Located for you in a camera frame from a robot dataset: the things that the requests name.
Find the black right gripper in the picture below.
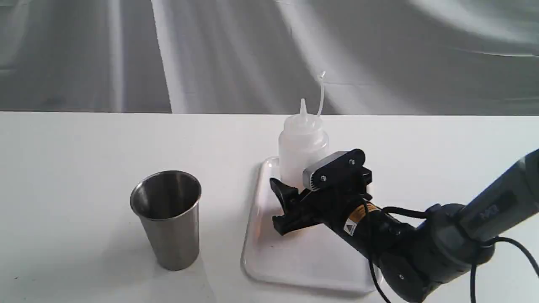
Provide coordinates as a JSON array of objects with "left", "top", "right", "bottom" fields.
[{"left": 269, "top": 168, "right": 379, "bottom": 236}]

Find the translucent squeeze bottle amber liquid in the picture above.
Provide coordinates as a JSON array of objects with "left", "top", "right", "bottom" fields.
[{"left": 278, "top": 70, "right": 329, "bottom": 191}]

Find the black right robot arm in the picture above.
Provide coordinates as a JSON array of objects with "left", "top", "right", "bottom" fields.
[{"left": 269, "top": 149, "right": 538, "bottom": 303}]

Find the stainless steel cup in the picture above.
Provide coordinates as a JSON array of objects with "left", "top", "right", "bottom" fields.
[{"left": 130, "top": 170, "right": 202, "bottom": 271}]

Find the white rectangular plastic tray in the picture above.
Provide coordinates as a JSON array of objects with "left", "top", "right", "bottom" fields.
[{"left": 241, "top": 157, "right": 376, "bottom": 295}]

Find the grey fabric backdrop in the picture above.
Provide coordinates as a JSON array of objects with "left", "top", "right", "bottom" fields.
[{"left": 0, "top": 0, "right": 539, "bottom": 115}]

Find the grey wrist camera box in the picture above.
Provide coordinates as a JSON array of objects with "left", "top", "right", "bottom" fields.
[{"left": 302, "top": 149, "right": 366, "bottom": 191}]

